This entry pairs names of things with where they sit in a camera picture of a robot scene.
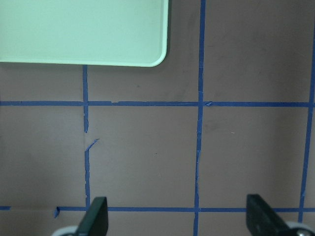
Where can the light green tray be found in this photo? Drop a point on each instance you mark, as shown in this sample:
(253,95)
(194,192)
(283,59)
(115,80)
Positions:
(91,32)

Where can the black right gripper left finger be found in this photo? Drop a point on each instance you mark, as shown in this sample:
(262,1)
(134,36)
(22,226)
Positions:
(95,222)

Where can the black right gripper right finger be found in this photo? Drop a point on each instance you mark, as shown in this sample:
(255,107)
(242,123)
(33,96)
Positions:
(261,219)

